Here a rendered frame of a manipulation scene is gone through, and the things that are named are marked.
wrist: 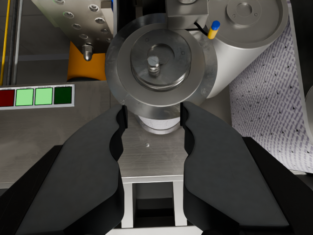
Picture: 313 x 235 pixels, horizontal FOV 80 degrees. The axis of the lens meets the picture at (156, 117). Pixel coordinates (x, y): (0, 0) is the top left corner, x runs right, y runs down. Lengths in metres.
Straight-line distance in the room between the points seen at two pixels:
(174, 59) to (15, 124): 0.58
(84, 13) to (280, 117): 0.47
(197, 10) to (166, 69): 0.08
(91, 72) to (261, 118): 1.85
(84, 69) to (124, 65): 1.82
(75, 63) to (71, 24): 1.56
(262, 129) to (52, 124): 0.56
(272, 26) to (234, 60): 0.06
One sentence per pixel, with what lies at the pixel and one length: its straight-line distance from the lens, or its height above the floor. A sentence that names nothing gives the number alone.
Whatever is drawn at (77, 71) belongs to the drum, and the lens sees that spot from 2.08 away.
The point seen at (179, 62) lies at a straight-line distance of 0.24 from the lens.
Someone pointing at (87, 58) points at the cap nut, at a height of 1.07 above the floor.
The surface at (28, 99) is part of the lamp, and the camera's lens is 0.71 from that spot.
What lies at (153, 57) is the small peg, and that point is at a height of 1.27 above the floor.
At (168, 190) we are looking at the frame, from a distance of 0.66.
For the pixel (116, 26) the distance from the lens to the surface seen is 0.30.
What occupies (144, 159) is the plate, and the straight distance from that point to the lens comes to 0.57.
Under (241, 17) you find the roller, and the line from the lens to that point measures 0.31.
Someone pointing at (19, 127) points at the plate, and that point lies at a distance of 0.71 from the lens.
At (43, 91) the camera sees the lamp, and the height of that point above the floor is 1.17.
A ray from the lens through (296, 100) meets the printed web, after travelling 0.31.
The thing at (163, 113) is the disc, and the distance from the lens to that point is 0.23.
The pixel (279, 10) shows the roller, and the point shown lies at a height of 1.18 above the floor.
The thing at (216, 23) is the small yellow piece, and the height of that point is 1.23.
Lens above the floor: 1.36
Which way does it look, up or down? 9 degrees down
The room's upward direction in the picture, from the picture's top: 177 degrees clockwise
